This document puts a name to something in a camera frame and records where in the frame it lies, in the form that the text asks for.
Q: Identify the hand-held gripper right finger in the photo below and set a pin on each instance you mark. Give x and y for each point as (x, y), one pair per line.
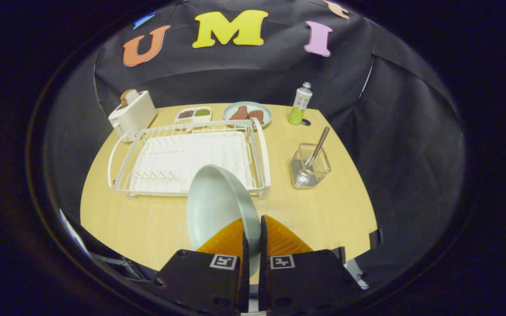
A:
(262, 272)

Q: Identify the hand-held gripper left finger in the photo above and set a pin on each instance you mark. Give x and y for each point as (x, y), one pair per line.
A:
(245, 281)

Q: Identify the light green plate with meat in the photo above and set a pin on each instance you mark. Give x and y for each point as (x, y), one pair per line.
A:
(267, 115)

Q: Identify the brown meat piece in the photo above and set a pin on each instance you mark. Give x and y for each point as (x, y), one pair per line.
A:
(239, 114)
(256, 116)

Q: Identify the brown bread slice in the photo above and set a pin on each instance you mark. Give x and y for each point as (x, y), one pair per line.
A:
(129, 97)

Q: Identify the green drink bottle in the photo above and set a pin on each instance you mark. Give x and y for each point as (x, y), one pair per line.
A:
(300, 105)

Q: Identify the white divided condiment tray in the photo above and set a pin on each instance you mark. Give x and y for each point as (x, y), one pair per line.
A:
(193, 117)

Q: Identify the white toaster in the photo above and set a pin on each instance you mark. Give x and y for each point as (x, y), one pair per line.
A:
(136, 114)

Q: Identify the black backdrop cloth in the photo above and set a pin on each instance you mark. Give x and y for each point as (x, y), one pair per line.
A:
(235, 74)

